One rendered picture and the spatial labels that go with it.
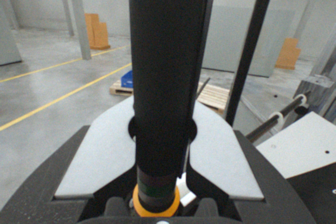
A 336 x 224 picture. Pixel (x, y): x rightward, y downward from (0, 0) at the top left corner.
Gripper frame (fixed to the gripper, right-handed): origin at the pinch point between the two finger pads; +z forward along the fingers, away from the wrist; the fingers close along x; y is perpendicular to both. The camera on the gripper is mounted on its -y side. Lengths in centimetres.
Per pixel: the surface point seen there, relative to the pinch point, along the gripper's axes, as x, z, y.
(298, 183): 20.7, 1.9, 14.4
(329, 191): 21.0, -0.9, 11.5
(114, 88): -104, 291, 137
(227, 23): 201, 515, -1
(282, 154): 34.1, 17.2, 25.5
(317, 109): 58, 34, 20
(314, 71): 55, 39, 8
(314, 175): 23.0, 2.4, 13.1
